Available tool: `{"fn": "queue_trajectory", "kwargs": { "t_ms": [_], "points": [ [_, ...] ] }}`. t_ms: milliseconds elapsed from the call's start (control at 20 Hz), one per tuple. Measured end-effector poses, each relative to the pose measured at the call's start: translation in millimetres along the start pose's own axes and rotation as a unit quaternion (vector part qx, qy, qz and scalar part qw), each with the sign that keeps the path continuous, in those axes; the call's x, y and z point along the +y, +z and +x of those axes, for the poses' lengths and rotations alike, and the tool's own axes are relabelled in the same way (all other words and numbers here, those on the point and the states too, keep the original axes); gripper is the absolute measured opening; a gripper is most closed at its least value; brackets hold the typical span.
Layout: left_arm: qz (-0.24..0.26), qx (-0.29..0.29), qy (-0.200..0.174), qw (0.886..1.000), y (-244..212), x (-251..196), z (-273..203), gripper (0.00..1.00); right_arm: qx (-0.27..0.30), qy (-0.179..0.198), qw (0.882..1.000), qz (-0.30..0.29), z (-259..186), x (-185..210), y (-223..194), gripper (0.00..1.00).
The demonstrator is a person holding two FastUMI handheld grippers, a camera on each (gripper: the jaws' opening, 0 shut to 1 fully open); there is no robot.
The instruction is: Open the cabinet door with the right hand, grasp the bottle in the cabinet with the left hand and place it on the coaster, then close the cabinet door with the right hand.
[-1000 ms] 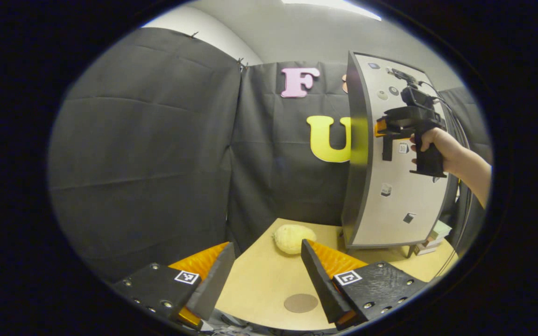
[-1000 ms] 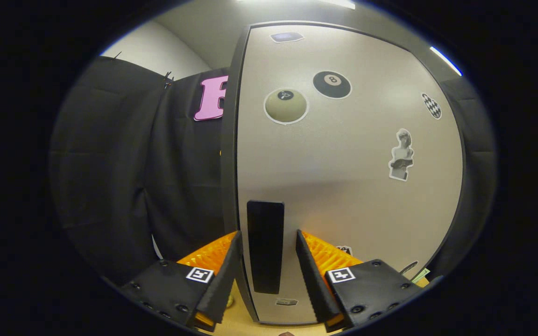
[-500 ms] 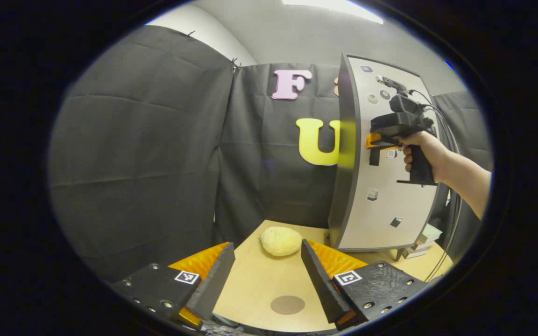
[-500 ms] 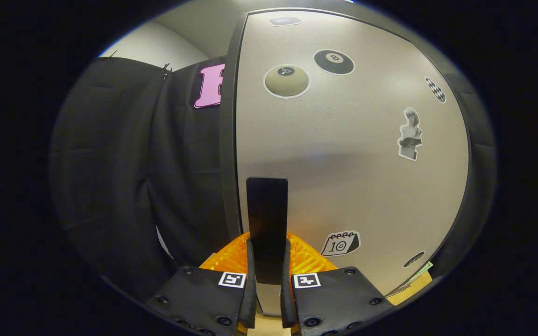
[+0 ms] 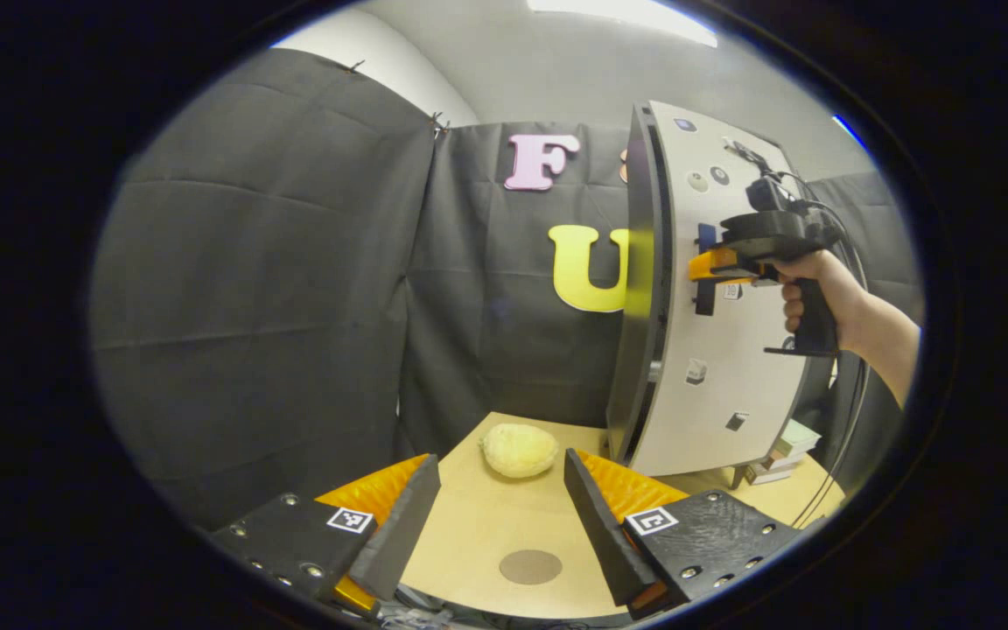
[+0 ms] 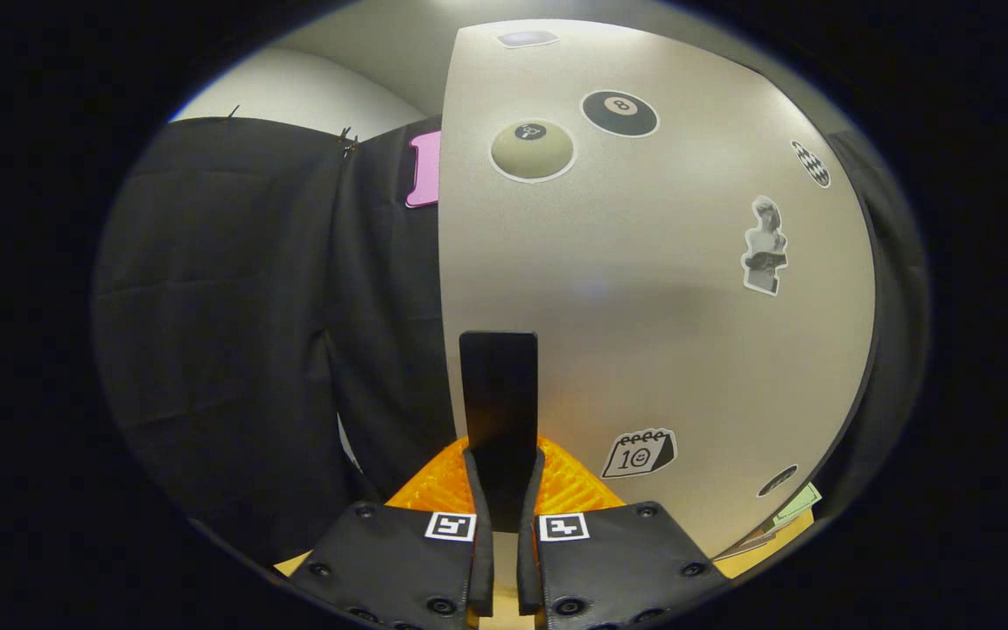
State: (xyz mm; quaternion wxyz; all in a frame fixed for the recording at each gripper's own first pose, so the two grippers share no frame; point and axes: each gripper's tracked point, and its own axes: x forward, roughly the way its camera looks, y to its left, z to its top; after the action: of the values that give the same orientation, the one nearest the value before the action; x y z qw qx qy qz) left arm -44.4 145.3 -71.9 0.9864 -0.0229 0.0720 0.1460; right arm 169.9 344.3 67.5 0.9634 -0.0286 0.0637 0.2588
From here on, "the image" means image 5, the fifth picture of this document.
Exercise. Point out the black backdrop cloth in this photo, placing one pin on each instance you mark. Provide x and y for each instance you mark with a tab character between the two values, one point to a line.
250	262

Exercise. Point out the round brown coaster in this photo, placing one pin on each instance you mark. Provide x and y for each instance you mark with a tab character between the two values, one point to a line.
530	567

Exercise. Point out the large ceiling light panel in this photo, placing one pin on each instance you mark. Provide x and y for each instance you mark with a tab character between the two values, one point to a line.
626	13

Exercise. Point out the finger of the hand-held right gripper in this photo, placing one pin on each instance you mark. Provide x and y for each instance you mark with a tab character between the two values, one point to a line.
718	265

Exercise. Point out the green book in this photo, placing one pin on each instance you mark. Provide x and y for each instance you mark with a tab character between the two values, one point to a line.
797	436

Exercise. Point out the grey cabinet door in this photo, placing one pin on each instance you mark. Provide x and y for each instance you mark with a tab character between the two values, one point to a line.
731	402

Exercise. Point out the brown book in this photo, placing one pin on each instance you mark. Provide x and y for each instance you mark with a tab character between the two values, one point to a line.
782	458

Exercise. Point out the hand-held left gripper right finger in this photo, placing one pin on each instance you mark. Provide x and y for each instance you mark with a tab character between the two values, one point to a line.
600	525

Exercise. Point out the grey cabinet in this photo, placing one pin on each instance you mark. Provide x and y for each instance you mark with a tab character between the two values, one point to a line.
631	350

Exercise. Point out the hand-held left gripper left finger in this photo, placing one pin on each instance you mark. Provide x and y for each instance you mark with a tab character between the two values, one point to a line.
403	525

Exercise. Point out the grey book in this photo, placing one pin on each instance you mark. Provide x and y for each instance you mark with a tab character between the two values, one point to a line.
766	475

